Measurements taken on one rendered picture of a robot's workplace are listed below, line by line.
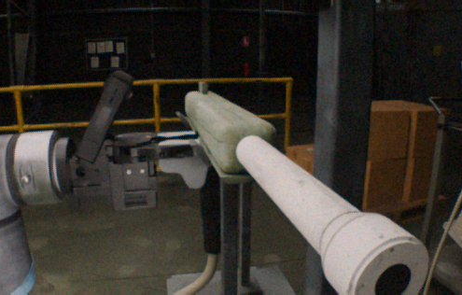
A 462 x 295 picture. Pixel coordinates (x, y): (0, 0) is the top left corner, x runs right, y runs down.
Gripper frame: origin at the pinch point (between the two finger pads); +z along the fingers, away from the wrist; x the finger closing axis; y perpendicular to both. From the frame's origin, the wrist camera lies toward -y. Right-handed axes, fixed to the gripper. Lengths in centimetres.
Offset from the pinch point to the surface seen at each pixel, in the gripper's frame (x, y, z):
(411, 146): -167, 50, 176
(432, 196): -92, 57, 129
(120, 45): -1033, -82, -93
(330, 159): 2.4, 3.3, 14.6
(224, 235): 10.8, 8.1, -1.9
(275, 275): -12.4, 30.3, 12.4
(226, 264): 10.7, 11.7, -1.7
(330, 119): 2.0, -2.1, 14.6
